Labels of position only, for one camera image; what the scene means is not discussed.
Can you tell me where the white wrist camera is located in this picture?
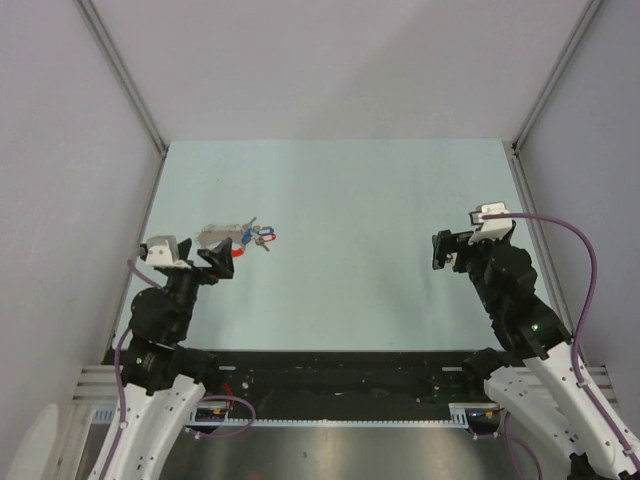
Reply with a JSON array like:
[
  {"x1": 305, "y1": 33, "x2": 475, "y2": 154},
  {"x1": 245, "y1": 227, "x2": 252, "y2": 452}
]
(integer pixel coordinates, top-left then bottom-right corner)
[
  {"x1": 138, "y1": 235, "x2": 180, "y2": 267},
  {"x1": 468, "y1": 201, "x2": 513, "y2": 245}
]

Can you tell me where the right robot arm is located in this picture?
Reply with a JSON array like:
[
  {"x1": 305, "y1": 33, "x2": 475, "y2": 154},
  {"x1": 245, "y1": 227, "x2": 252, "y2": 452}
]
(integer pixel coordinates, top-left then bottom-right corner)
[{"x1": 432, "y1": 230, "x2": 639, "y2": 479}]

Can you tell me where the right aluminium frame post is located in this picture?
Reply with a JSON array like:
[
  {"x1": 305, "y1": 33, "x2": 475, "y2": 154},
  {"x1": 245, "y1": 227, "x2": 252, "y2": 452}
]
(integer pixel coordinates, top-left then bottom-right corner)
[{"x1": 510, "y1": 0, "x2": 607, "y2": 154}]

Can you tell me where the aluminium frame post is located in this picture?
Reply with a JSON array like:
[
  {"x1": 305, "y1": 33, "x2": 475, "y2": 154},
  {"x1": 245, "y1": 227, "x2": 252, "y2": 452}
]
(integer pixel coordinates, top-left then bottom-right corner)
[
  {"x1": 73, "y1": 0, "x2": 168, "y2": 158},
  {"x1": 510, "y1": 0, "x2": 607, "y2": 154}
]

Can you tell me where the red handled keyring holder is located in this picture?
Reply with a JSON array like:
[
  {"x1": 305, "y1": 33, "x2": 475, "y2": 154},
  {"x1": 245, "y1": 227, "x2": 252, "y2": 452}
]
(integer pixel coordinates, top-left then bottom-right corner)
[{"x1": 197, "y1": 224, "x2": 249, "y2": 258}]

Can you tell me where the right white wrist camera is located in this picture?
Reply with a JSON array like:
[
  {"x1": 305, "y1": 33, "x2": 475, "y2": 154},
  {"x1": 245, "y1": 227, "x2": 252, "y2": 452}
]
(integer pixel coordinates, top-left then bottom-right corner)
[{"x1": 468, "y1": 201, "x2": 513, "y2": 245}]

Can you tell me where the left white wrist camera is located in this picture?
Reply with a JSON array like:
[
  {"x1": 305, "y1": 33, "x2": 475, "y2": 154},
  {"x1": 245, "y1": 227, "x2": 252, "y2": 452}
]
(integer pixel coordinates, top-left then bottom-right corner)
[{"x1": 138, "y1": 235, "x2": 180, "y2": 267}]

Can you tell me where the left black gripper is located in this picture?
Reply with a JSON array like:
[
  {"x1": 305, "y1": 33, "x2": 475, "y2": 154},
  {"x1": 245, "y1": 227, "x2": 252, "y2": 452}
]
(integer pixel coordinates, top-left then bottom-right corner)
[{"x1": 165, "y1": 236, "x2": 233, "y2": 337}]

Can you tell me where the blue tagged key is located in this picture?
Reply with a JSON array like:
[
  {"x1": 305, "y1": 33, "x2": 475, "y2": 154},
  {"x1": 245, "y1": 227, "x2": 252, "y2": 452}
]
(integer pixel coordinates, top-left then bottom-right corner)
[{"x1": 241, "y1": 217, "x2": 277, "y2": 246}]

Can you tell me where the slotted cable duct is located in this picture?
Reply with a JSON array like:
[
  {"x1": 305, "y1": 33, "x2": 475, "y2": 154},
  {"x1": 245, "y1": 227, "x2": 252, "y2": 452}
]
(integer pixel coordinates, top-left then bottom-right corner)
[{"x1": 92, "y1": 402, "x2": 511, "y2": 431}]

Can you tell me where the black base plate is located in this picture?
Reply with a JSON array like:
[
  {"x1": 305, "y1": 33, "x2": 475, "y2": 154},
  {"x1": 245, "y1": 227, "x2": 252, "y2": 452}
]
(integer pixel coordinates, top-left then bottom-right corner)
[{"x1": 102, "y1": 349, "x2": 584, "y2": 421}]

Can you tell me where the left aluminium frame post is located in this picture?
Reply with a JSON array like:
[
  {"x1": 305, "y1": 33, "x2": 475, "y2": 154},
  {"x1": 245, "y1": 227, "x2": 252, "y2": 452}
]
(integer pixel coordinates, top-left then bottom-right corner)
[{"x1": 73, "y1": 0, "x2": 168, "y2": 158}]

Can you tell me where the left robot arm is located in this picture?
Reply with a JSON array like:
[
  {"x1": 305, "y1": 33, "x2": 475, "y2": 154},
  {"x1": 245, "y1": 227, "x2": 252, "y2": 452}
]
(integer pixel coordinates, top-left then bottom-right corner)
[{"x1": 90, "y1": 236, "x2": 234, "y2": 479}]

